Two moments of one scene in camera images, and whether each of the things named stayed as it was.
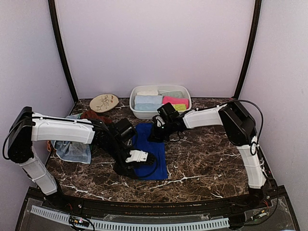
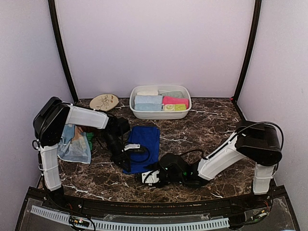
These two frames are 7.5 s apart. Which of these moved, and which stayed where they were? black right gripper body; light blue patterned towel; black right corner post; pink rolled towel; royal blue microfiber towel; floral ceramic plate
Moved: royal blue microfiber towel; black right gripper body
Stayed: black right corner post; floral ceramic plate; light blue patterned towel; pink rolled towel
